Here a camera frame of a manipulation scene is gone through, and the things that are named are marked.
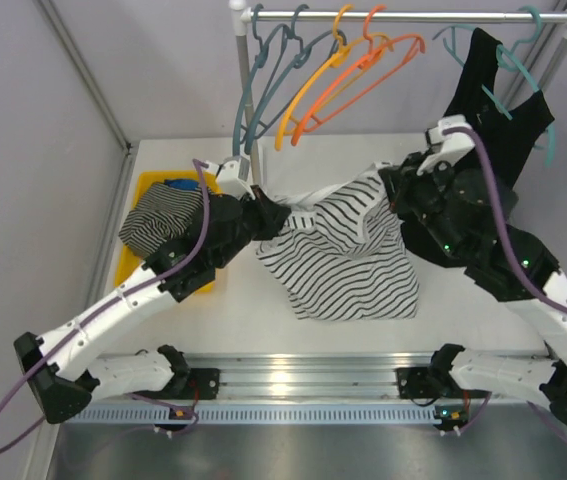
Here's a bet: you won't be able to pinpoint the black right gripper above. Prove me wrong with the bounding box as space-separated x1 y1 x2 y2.
379 148 467 259

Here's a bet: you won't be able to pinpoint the white black striped tank top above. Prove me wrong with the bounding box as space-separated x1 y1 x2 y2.
256 168 419 321

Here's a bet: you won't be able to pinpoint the orange plastic hanger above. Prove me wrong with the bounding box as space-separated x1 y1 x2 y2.
290 4 427 148

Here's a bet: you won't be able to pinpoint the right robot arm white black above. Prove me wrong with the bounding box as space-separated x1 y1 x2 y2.
379 153 567 426

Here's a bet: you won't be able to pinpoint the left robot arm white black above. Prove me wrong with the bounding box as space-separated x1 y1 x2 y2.
14 186 291 424

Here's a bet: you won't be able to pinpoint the black tank top hanging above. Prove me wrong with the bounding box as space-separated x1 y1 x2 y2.
397 27 556 268

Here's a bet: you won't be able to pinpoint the yellow plastic hanger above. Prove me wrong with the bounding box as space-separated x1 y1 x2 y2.
273 3 394 152

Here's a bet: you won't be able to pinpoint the grey-blue hanger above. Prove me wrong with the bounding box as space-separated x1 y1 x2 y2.
229 1 280 158
238 4 347 157

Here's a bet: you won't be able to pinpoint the teal plastic hanger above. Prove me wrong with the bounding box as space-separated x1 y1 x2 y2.
435 5 558 167

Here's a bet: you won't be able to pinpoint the grey-blue hanger outer left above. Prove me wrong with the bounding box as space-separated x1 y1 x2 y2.
229 1 280 158

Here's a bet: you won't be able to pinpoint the blue garment in bin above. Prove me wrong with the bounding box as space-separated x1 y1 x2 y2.
164 178 201 192

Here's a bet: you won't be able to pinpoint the dark striped garment in bin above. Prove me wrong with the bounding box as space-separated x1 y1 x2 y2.
118 181 203 259

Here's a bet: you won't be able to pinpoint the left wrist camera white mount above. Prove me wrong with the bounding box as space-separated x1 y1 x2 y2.
204 156 254 199

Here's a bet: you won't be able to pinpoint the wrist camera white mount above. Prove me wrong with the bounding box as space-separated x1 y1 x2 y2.
417 114 474 175
204 156 254 199

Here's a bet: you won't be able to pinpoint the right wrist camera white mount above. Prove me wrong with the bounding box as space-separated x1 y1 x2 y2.
417 114 474 175

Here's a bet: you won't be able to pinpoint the aluminium rail base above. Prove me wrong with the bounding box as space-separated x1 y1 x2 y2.
92 352 564 401

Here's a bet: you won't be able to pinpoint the white slotted cable duct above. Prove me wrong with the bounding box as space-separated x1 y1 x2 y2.
70 402 441 425

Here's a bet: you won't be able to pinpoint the white garment rack frame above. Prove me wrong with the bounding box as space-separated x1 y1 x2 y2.
228 0 567 201

